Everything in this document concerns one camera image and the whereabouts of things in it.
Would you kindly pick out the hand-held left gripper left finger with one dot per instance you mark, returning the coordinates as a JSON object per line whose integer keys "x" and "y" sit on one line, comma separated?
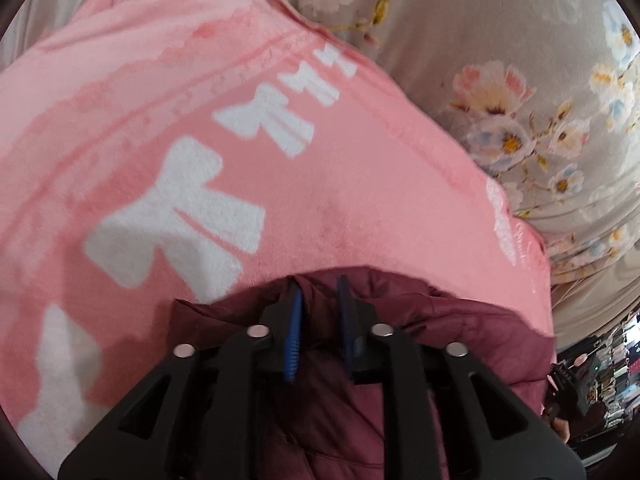
{"x": 292, "y": 332}

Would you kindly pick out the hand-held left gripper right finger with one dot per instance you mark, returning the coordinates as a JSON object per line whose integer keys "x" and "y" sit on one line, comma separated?
{"x": 345, "y": 322}

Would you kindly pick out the maroon quilted puffer jacket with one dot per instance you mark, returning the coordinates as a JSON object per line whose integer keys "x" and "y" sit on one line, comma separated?
{"x": 475, "y": 340}

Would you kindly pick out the person's right hand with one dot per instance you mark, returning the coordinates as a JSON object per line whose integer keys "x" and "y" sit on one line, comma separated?
{"x": 562, "y": 430}

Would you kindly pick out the colourful cluttered goods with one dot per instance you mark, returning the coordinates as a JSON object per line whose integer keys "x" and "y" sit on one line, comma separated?
{"x": 612, "y": 370}

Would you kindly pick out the pink blanket with white bows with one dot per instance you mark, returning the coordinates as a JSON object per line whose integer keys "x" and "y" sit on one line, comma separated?
{"x": 150, "y": 110}

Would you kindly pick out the grey floral bed sheet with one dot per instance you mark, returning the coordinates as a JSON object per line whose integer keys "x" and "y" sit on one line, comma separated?
{"x": 475, "y": 20}

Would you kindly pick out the white satin cloth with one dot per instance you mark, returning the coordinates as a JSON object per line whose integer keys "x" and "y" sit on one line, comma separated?
{"x": 55, "y": 0}

